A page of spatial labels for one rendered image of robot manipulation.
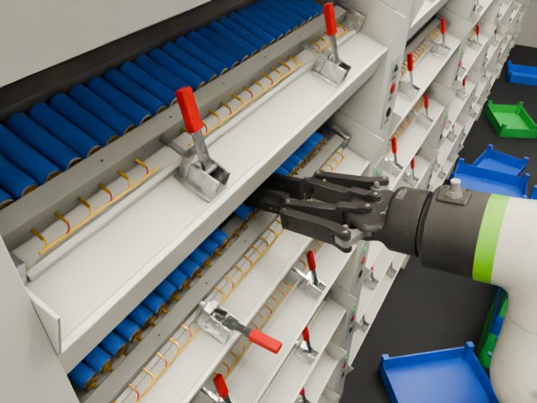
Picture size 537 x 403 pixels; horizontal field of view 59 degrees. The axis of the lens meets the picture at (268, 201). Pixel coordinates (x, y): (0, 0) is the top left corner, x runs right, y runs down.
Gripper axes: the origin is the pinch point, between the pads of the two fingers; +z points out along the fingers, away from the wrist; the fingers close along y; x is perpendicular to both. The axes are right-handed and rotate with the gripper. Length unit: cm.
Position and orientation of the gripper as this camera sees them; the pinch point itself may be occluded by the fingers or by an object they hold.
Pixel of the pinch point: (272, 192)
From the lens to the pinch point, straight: 62.4
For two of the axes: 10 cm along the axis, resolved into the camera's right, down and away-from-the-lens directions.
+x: 1.4, 8.3, 5.4
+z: -8.4, -1.9, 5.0
